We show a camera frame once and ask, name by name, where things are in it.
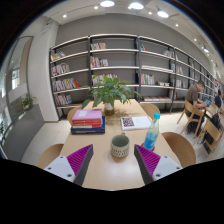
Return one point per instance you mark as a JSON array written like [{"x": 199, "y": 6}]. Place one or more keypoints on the long wooden table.
[{"x": 105, "y": 171}]

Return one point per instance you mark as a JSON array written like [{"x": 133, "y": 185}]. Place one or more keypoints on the red book in stack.
[{"x": 86, "y": 122}]

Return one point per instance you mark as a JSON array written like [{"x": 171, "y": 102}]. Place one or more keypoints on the white booklet with QR code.
[{"x": 134, "y": 123}]

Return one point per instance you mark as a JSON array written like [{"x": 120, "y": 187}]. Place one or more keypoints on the open laptop on far table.
[{"x": 207, "y": 101}]

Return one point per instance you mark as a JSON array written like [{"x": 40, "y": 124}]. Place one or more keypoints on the pink book on top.
[{"x": 88, "y": 114}]

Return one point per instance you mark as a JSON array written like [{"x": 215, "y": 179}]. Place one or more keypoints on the wooden folding chair under man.
[{"x": 193, "y": 115}]

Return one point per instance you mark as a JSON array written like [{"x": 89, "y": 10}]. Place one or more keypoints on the wooden folding chair foreground right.
[{"x": 210, "y": 136}]

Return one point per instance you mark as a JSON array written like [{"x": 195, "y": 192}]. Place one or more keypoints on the clear blue-capped water bottle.
[{"x": 152, "y": 133}]

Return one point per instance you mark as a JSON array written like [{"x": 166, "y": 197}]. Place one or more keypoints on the wooden chair near right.
[{"x": 181, "y": 147}]

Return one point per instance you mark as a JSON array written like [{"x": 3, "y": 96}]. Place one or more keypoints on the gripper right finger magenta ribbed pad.
[{"x": 152, "y": 166}]

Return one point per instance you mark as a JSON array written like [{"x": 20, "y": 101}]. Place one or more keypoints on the grey wall bookshelf with books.
[{"x": 158, "y": 72}]

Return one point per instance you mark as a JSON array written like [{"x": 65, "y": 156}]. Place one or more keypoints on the small potted plant by window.
[{"x": 2, "y": 127}]

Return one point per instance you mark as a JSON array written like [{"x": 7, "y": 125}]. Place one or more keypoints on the wooden chair far left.
[{"x": 71, "y": 113}]

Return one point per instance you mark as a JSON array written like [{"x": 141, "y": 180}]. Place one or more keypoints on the wooden chair near left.
[{"x": 49, "y": 155}]

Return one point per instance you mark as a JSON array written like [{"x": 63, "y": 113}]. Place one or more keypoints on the wooden chair far right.
[{"x": 149, "y": 109}]

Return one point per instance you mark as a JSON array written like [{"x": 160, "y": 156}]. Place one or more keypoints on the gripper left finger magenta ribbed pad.
[{"x": 73, "y": 167}]

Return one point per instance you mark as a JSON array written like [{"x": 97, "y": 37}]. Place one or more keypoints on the ceiling spotlight middle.
[{"x": 136, "y": 6}]

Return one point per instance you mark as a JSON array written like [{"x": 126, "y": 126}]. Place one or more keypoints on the dark blue bottom book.
[{"x": 100, "y": 130}]

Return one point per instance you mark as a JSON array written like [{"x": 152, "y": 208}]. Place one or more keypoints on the potted plant on ledge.
[{"x": 27, "y": 102}]

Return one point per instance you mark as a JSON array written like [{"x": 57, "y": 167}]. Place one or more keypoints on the green potted table plant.
[{"x": 107, "y": 91}]

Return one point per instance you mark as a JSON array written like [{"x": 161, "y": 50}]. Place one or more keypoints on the seated man in brown shirt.
[{"x": 192, "y": 98}]

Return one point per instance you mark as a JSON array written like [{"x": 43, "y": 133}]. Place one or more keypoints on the green patterned ceramic cup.
[{"x": 120, "y": 145}]

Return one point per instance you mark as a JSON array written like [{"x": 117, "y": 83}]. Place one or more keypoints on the ceiling spotlight left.
[{"x": 107, "y": 3}]

